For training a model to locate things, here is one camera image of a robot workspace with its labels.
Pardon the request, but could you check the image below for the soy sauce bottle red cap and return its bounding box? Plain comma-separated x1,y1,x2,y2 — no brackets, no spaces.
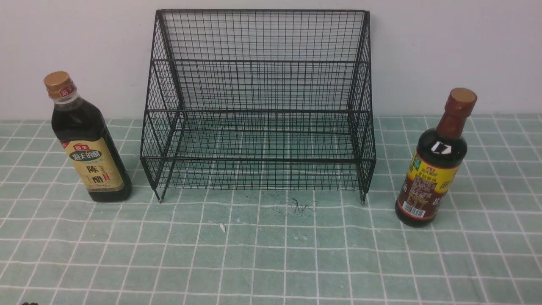
394,88,478,227

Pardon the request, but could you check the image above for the vinegar bottle with gold cap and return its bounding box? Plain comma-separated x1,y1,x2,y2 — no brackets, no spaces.
43,71,132,202

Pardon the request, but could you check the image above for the green checkered tablecloth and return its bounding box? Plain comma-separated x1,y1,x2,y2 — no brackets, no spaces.
0,114,542,305

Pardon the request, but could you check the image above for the black wire mesh rack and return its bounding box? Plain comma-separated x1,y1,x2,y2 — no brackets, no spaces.
140,8,377,202

